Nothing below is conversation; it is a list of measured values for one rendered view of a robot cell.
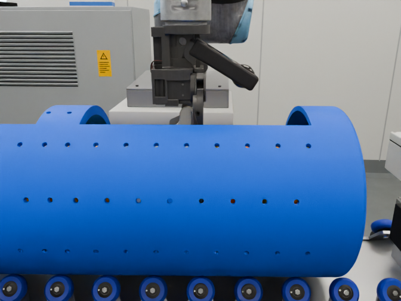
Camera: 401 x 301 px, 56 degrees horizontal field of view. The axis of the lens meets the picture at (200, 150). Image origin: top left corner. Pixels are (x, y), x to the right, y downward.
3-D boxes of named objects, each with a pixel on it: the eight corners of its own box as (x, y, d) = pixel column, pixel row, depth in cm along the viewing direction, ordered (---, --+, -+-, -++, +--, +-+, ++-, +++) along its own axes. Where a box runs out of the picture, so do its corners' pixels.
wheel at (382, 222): (374, 217, 76) (376, 226, 75) (396, 217, 76) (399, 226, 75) (366, 225, 80) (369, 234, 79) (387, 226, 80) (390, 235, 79)
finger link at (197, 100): (192, 132, 61) (192, 78, 59) (203, 132, 60) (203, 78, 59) (191, 136, 56) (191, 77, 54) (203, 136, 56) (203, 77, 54)
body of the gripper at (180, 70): (159, 98, 64) (156, 24, 60) (209, 98, 64) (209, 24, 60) (152, 109, 57) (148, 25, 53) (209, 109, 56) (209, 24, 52)
